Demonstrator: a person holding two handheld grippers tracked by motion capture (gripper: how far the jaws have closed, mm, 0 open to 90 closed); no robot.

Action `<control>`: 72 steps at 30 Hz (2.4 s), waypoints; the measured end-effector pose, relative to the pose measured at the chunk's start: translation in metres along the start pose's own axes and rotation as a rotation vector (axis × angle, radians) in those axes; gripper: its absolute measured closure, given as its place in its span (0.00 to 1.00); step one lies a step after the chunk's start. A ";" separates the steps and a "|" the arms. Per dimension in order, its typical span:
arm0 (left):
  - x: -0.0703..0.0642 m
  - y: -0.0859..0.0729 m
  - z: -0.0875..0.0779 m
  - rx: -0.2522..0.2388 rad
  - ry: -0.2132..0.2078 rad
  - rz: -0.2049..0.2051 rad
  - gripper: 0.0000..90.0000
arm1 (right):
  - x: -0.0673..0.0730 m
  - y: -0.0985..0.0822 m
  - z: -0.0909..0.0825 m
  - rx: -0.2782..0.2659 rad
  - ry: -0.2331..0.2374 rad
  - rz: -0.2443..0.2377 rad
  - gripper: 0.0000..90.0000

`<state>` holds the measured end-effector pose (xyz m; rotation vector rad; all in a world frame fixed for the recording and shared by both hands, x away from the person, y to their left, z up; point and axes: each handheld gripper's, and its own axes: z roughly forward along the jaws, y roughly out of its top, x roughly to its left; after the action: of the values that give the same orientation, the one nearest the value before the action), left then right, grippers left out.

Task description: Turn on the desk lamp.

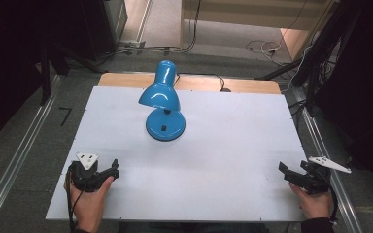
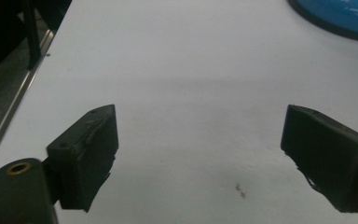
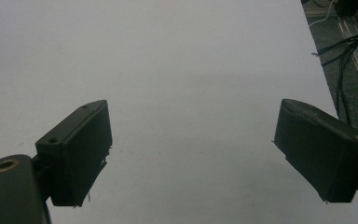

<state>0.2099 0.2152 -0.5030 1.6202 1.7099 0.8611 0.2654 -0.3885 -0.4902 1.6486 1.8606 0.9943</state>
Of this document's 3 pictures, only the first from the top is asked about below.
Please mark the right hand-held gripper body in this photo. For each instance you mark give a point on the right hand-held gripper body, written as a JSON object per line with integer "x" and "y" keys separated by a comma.
{"x": 315, "y": 179}

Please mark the light wooden furniture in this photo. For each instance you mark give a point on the light wooden furniture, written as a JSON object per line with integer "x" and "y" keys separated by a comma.
{"x": 239, "y": 13}

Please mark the aluminium floor rail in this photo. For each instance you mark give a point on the aluminium floor rail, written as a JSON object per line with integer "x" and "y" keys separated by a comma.
{"x": 328, "y": 168}
{"x": 16, "y": 161}

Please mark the black metal stand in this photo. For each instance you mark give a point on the black metal stand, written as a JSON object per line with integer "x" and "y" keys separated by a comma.
{"x": 314, "y": 61}
{"x": 45, "y": 74}

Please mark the blue desk lamp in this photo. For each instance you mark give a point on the blue desk lamp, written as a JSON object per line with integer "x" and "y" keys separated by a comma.
{"x": 165, "y": 124}

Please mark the person's right hand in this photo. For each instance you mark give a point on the person's right hand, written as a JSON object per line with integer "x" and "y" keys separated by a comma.
{"x": 315, "y": 205}

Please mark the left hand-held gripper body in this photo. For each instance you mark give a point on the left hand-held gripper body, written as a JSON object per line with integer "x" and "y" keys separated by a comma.
{"x": 84, "y": 178}

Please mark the person's left hand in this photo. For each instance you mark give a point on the person's left hand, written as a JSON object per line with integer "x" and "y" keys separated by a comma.
{"x": 87, "y": 207}

